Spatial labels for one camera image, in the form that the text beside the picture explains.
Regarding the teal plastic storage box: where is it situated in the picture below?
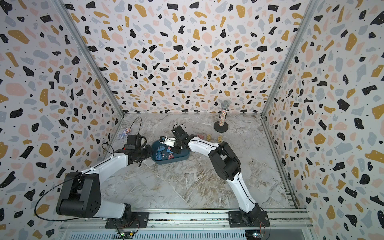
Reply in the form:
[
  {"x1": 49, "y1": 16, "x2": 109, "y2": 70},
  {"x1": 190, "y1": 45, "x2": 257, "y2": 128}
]
[{"x1": 151, "y1": 141, "x2": 190, "y2": 165}]

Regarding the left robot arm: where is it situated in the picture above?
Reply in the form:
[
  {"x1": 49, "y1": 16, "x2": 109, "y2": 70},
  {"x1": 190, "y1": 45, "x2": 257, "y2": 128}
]
[{"x1": 52, "y1": 134, "x2": 152, "y2": 221}]

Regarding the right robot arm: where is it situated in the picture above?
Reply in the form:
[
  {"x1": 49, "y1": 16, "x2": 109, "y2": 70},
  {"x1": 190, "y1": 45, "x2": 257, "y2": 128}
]
[{"x1": 161, "y1": 126, "x2": 269, "y2": 226}]

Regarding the purple bunny plush toy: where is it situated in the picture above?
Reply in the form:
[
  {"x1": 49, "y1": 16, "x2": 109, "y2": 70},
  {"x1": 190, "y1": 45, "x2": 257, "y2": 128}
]
[{"x1": 119, "y1": 128, "x2": 132, "y2": 139}]

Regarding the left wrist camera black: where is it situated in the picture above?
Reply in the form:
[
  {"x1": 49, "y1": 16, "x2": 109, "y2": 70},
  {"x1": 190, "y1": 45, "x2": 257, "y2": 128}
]
[{"x1": 124, "y1": 134, "x2": 147, "y2": 150}]

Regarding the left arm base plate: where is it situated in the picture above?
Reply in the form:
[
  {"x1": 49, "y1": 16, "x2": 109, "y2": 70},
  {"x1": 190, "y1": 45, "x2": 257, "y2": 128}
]
[{"x1": 105, "y1": 212, "x2": 150, "y2": 229}]

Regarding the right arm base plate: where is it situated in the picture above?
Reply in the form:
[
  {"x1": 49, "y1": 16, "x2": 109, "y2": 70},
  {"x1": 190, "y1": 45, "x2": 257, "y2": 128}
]
[{"x1": 228, "y1": 211, "x2": 270, "y2": 228}]

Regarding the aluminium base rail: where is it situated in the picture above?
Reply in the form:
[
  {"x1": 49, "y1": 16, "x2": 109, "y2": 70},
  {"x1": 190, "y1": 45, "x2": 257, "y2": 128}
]
[{"x1": 58, "y1": 209, "x2": 317, "y2": 240}]

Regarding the aluminium frame corner post left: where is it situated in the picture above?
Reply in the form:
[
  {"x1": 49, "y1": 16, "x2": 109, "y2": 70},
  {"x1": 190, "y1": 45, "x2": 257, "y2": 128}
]
[{"x1": 52, "y1": 0, "x2": 124, "y2": 117}]

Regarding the aluminium frame corner post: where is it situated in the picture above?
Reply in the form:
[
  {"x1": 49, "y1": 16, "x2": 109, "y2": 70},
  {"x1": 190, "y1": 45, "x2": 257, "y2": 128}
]
[
  {"x1": 261, "y1": 0, "x2": 319, "y2": 118},
  {"x1": 52, "y1": 0, "x2": 124, "y2": 117}
]

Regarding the aluminium frame corner post right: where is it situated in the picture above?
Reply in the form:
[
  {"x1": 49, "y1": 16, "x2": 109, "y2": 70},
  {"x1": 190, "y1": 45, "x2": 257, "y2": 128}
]
[{"x1": 261, "y1": 0, "x2": 319, "y2": 118}]

